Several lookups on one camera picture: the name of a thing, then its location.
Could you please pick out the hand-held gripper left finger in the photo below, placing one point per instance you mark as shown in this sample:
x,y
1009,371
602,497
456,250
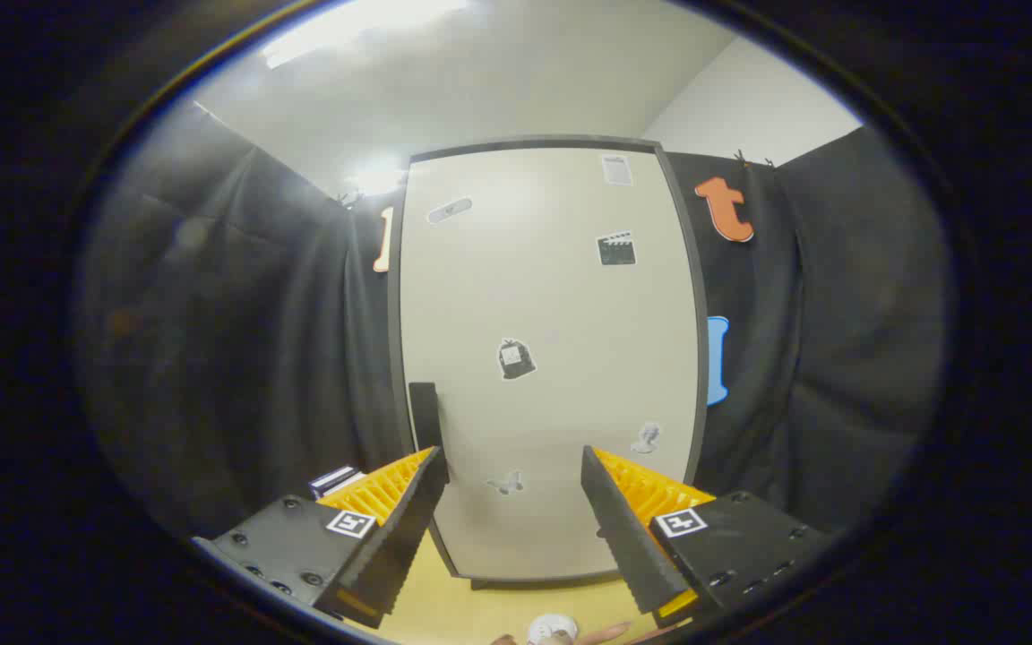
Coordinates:
x,y
408,528

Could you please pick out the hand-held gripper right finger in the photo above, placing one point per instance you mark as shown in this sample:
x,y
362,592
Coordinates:
x,y
623,528

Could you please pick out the white striped canvas shoe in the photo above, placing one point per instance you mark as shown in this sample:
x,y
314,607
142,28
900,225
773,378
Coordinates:
x,y
554,629

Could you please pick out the grey shoe cabinet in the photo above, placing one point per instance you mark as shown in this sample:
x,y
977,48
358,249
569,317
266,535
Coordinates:
x,y
534,141

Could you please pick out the blue spine book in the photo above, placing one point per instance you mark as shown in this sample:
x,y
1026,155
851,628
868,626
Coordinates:
x,y
326,480

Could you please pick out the black backdrop cloth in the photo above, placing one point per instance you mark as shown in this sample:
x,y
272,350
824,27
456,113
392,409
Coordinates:
x,y
256,358

